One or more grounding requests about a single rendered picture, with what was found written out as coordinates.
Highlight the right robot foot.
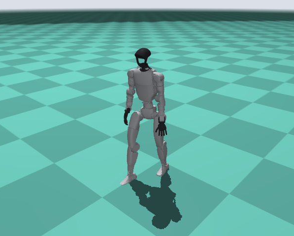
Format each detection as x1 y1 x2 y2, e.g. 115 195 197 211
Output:
120 173 137 185

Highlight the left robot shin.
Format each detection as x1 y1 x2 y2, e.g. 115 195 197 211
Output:
157 141 167 167

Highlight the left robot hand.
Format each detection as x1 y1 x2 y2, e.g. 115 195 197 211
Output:
155 117 167 136

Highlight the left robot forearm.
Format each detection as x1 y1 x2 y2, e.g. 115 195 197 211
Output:
158 95 165 122

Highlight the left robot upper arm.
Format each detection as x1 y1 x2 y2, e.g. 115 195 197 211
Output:
153 72 164 102

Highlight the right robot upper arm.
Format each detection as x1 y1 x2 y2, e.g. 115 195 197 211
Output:
127 68 136 95

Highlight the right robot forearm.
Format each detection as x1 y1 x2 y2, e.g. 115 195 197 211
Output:
126 94 133 111

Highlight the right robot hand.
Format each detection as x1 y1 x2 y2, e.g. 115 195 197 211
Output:
124 108 131 125

